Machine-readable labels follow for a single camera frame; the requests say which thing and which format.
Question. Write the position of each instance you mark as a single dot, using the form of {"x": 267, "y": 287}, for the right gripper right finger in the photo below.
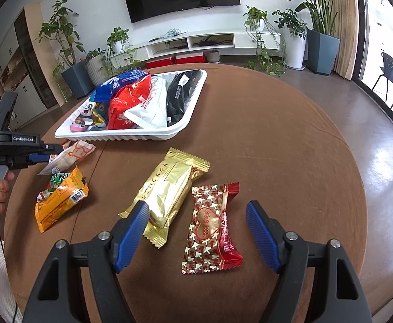
{"x": 337, "y": 294}

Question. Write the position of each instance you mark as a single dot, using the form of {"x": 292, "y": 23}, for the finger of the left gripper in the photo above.
{"x": 40, "y": 152}

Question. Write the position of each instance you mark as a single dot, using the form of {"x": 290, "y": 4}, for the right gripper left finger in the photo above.
{"x": 58, "y": 295}

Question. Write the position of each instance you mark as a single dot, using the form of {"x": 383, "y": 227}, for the translucent white orange snack packet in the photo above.
{"x": 65, "y": 160}

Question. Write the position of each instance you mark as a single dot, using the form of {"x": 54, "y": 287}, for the green white snack packet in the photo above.
{"x": 55, "y": 181}

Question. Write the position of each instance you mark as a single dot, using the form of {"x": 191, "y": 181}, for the blue snack bag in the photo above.
{"x": 105, "y": 91}

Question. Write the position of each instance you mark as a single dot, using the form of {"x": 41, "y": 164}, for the red snack bag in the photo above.
{"x": 126, "y": 98}

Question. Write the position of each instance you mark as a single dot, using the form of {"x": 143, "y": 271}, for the gold snack packet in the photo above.
{"x": 165, "y": 190}

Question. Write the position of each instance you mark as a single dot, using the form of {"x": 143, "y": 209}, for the red star heart snack packet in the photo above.
{"x": 209, "y": 246}

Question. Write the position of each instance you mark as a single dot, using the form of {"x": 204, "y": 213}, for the white red snack packet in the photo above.
{"x": 151, "y": 113}

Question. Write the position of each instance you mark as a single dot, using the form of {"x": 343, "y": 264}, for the black snack packet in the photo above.
{"x": 178, "y": 92}

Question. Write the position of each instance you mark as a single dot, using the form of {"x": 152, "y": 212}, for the pink cartoon snack packet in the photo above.
{"x": 79, "y": 127}

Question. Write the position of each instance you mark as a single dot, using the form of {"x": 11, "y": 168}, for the tall plant blue pot left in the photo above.
{"x": 61, "y": 29}

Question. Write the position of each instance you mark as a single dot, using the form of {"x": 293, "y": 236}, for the tall plant blue pot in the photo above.
{"x": 322, "y": 44}
{"x": 61, "y": 29}

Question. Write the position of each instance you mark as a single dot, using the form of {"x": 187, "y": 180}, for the wooden storage cabinet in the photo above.
{"x": 26, "y": 68}

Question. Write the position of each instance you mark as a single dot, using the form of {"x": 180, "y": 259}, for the plant in ribbed white pot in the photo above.
{"x": 95, "y": 66}

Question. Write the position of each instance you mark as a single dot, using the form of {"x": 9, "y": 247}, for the white plastic tray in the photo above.
{"x": 156, "y": 134}

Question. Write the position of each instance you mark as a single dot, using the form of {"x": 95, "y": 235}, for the trailing plant on cabinet left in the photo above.
{"x": 119, "y": 56}

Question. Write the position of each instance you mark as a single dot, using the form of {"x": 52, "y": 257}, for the trailing plant on cabinet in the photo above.
{"x": 119, "y": 56}
{"x": 270, "y": 45}

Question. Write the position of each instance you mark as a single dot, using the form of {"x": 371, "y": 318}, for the red storage box left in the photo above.
{"x": 166, "y": 61}

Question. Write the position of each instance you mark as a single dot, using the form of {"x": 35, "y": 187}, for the red storage box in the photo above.
{"x": 190, "y": 58}
{"x": 166, "y": 61}

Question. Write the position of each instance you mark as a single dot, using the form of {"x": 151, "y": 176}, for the red storage box right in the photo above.
{"x": 190, "y": 58}

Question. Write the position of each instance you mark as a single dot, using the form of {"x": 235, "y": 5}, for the brown round table cloth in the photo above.
{"x": 280, "y": 146}

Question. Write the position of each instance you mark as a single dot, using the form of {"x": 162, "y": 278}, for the white tv cabinet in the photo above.
{"x": 227, "y": 42}

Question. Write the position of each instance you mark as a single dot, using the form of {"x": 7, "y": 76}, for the small white pot under cabinet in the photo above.
{"x": 212, "y": 56}

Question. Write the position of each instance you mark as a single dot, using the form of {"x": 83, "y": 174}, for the trailing plant on cabinet right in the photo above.
{"x": 270, "y": 45}

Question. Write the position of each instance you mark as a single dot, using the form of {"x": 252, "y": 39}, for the tall plant blue pot right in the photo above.
{"x": 322, "y": 44}

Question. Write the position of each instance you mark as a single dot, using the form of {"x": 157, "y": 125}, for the plant in white tall pot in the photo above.
{"x": 294, "y": 33}

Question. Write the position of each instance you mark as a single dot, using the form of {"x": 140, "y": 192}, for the beige curtain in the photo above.
{"x": 347, "y": 31}

